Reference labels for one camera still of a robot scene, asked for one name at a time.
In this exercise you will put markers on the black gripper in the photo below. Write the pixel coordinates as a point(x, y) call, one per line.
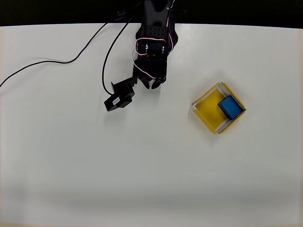
point(148, 76)

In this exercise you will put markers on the yellow cardboard box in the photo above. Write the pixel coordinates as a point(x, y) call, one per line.
point(208, 110)

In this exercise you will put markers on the black webcam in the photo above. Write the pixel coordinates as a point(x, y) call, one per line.
point(118, 98)

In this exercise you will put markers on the blue cube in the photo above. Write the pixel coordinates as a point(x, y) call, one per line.
point(230, 105)

